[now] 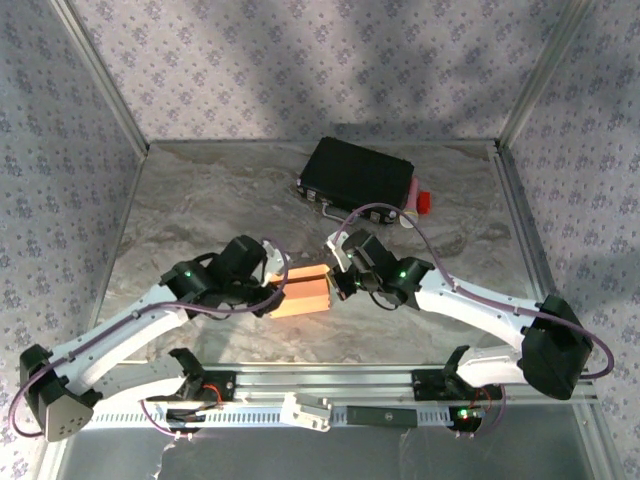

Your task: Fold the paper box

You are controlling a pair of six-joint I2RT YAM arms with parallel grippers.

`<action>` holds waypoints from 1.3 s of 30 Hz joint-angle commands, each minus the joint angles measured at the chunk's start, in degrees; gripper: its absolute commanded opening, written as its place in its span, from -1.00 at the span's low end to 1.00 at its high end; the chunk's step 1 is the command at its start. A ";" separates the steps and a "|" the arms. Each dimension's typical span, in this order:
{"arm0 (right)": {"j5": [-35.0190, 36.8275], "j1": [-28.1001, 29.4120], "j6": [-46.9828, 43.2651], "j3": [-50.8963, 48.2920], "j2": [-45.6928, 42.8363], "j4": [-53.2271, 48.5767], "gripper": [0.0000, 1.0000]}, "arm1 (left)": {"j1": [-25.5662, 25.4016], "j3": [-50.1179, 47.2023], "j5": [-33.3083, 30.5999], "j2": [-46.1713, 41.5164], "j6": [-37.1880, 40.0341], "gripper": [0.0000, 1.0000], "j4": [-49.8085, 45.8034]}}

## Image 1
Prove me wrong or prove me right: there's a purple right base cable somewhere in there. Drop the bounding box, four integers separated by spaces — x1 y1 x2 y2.
452 372 507 440

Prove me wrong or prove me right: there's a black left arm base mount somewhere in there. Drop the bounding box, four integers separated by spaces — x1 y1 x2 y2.
169 369 237 404

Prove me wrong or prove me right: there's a black left controller board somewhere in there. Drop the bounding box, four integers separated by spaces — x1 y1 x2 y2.
165 407 224 432

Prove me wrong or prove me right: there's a black case with silver handle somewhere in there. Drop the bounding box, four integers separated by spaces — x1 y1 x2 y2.
297 136 416 229

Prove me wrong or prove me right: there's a flat black bar device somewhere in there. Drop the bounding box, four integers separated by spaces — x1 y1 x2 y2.
346 407 419 427

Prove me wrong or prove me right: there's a white slotted cable duct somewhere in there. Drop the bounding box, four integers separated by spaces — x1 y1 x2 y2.
72 404 486 430

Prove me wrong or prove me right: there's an orange paper box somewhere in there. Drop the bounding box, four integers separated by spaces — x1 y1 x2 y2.
267 263 332 320

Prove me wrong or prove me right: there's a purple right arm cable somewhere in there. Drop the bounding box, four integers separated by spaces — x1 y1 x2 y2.
333 202 615 381

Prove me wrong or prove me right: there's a black right controller board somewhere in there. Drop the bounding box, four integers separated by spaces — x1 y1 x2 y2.
446 404 486 432

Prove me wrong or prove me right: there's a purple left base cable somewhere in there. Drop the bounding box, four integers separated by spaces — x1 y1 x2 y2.
134 397 199 441

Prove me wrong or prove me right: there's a white plastic bracket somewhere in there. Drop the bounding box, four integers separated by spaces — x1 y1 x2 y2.
280 392 332 432

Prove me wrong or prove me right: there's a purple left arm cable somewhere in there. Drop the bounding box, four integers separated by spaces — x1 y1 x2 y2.
9 237 291 439

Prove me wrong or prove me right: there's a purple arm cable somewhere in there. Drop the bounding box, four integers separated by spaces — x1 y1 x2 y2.
333 202 615 381
9 237 291 439

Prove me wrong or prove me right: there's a pink toy microphone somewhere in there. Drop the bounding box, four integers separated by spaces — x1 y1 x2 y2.
398 175 421 230

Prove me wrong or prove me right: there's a grey metal sheet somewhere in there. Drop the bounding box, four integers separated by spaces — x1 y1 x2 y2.
37 404 626 480

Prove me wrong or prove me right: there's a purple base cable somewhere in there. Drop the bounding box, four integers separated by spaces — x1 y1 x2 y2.
134 397 199 441
452 372 507 440

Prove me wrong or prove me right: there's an aluminium side rail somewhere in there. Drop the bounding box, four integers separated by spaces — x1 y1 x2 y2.
492 142 586 366

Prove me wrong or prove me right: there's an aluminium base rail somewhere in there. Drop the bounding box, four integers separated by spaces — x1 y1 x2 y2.
53 363 600 407

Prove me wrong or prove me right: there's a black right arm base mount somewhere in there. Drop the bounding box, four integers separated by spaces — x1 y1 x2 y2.
410 367 504 401

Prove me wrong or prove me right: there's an aluminium corner post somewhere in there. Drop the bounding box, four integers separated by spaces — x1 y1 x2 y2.
497 0 597 149
49 0 151 157

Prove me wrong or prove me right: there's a black controller board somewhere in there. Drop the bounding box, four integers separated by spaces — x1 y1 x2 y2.
446 404 486 432
165 407 224 432

